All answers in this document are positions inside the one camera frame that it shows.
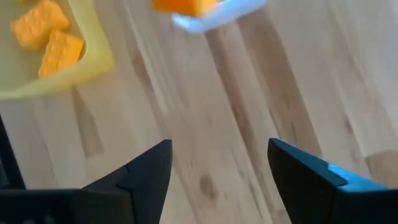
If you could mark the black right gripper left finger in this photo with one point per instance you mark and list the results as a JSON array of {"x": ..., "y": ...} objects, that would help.
[{"x": 143, "y": 186}]

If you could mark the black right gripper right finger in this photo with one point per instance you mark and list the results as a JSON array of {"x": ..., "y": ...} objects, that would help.
[{"x": 304, "y": 186}]

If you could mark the orange-yellow toy building block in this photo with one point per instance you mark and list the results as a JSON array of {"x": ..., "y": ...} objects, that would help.
[
  {"x": 38, "y": 25},
  {"x": 60, "y": 54}
]

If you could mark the red toy building block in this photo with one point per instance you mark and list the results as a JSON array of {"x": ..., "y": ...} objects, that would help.
[{"x": 183, "y": 6}]

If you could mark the yellow translucent plastic bin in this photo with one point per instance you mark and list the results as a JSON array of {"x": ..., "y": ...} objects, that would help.
[{"x": 93, "y": 62}]

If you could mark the white translucent plastic bin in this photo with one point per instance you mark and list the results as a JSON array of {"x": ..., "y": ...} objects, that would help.
[{"x": 217, "y": 18}]

